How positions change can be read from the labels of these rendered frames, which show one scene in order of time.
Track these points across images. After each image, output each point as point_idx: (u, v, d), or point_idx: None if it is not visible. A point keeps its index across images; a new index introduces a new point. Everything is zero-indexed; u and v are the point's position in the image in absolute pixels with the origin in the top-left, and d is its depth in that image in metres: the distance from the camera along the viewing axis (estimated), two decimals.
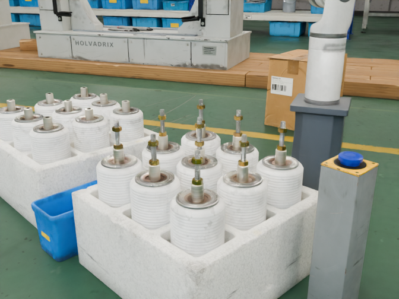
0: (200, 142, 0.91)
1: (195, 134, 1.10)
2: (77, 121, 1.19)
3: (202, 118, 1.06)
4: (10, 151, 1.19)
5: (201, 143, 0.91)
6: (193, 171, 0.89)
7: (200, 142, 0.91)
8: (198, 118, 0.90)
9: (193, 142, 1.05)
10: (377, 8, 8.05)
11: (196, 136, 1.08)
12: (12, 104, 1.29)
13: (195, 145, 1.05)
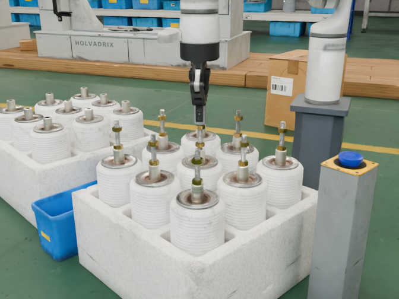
0: (196, 142, 0.92)
1: (195, 134, 1.10)
2: (77, 121, 1.19)
3: None
4: (10, 151, 1.19)
5: (195, 142, 0.91)
6: (194, 171, 0.89)
7: (197, 142, 0.91)
8: None
9: (193, 142, 1.05)
10: (377, 8, 8.05)
11: (196, 136, 1.08)
12: (12, 104, 1.29)
13: (195, 145, 1.05)
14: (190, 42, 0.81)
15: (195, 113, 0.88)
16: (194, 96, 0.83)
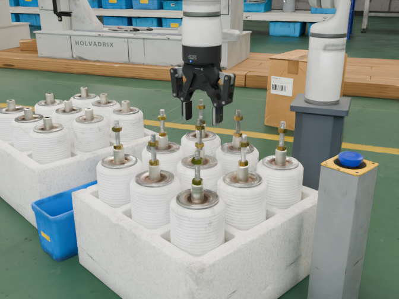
0: (199, 144, 0.91)
1: (195, 134, 1.10)
2: (77, 121, 1.19)
3: (202, 118, 1.07)
4: (10, 151, 1.19)
5: (200, 145, 0.91)
6: (193, 171, 0.89)
7: (200, 143, 0.91)
8: (199, 120, 0.90)
9: (193, 142, 1.05)
10: (377, 8, 8.05)
11: (196, 136, 1.08)
12: (12, 104, 1.29)
13: (195, 145, 1.05)
14: None
15: (188, 107, 0.91)
16: (176, 81, 0.91)
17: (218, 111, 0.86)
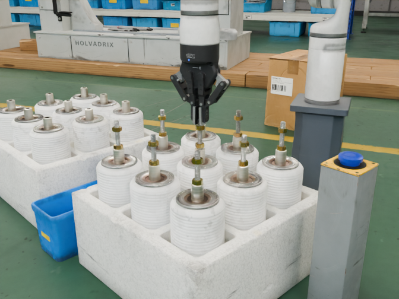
0: (203, 142, 0.92)
1: (195, 134, 1.10)
2: (77, 121, 1.19)
3: None
4: (10, 151, 1.19)
5: (203, 142, 0.92)
6: (192, 170, 0.89)
7: (202, 142, 0.92)
8: (198, 121, 0.90)
9: (193, 142, 1.05)
10: (377, 8, 8.05)
11: (196, 136, 1.08)
12: (12, 104, 1.29)
13: (195, 145, 1.05)
14: None
15: (198, 111, 0.90)
16: (181, 88, 0.91)
17: (204, 111, 0.88)
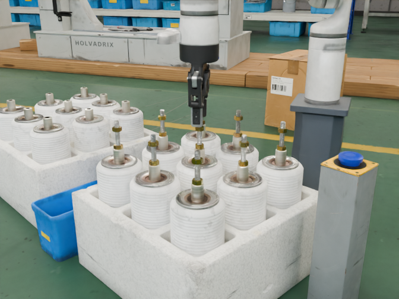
0: (198, 145, 0.91)
1: (195, 134, 1.10)
2: (77, 121, 1.19)
3: (202, 118, 1.07)
4: (10, 151, 1.19)
5: (199, 146, 0.91)
6: (191, 170, 0.90)
7: (199, 145, 0.91)
8: None
9: (193, 142, 1.05)
10: (377, 8, 8.05)
11: (196, 136, 1.08)
12: (12, 104, 1.29)
13: (195, 145, 1.05)
14: (189, 44, 0.81)
15: (192, 115, 0.86)
16: (191, 93, 0.81)
17: (205, 101, 0.93)
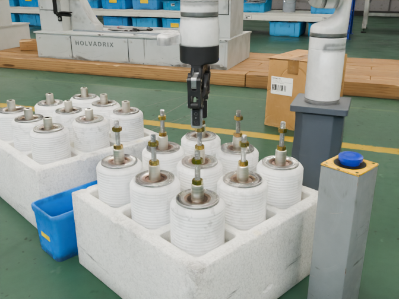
0: (196, 144, 0.92)
1: (195, 134, 1.10)
2: (77, 121, 1.19)
3: (202, 118, 1.07)
4: (10, 151, 1.19)
5: (195, 145, 0.92)
6: (191, 170, 0.90)
7: (196, 144, 0.92)
8: None
9: (193, 142, 1.05)
10: (377, 8, 8.05)
11: (196, 136, 1.08)
12: (12, 104, 1.29)
13: (195, 145, 1.05)
14: (189, 45, 0.81)
15: (192, 117, 0.86)
16: (190, 94, 0.81)
17: (205, 102, 0.93)
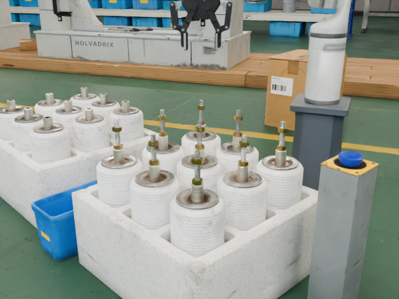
0: (196, 144, 0.92)
1: None
2: (77, 121, 1.19)
3: (199, 118, 1.07)
4: (10, 151, 1.19)
5: (195, 145, 0.92)
6: (191, 170, 0.90)
7: (196, 144, 0.92)
8: (202, 123, 0.90)
9: (183, 136, 1.09)
10: (377, 8, 8.05)
11: None
12: (12, 104, 1.29)
13: (181, 139, 1.09)
14: None
15: (217, 40, 0.99)
16: (230, 16, 0.97)
17: (182, 35, 1.01)
